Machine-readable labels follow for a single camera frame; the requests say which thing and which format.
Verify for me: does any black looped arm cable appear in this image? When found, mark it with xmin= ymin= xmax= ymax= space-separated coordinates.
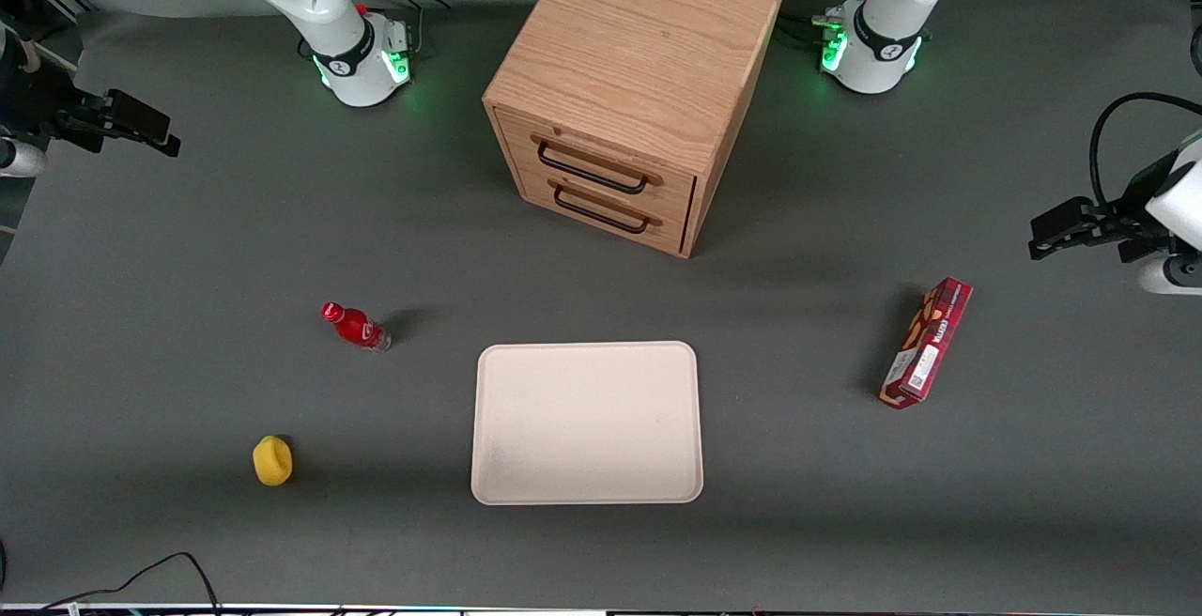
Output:
xmin=1088 ymin=92 xmax=1202 ymax=210

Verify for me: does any beige rectangular tray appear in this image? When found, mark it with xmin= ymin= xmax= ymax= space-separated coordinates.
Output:
xmin=470 ymin=341 xmax=704 ymax=506

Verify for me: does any yellow lemon toy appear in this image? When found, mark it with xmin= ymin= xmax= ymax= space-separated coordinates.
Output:
xmin=252 ymin=435 xmax=294 ymax=487

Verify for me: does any small red plastic bottle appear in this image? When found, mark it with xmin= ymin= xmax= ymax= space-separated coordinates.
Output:
xmin=320 ymin=301 xmax=392 ymax=352

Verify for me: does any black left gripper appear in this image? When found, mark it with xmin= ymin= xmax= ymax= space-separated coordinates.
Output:
xmin=1028 ymin=151 xmax=1180 ymax=265

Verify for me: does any red snack box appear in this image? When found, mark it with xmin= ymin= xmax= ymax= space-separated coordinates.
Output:
xmin=879 ymin=277 xmax=974 ymax=409

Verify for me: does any wooden oak drawer cabinet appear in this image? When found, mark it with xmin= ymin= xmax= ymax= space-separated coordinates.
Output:
xmin=482 ymin=0 xmax=785 ymax=259

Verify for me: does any wooden drawer with black handle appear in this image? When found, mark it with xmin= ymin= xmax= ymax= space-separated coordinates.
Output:
xmin=494 ymin=111 xmax=697 ymax=211
xmin=515 ymin=165 xmax=693 ymax=255

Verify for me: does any black cable on floor edge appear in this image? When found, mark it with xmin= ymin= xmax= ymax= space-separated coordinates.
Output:
xmin=38 ymin=552 xmax=223 ymax=615

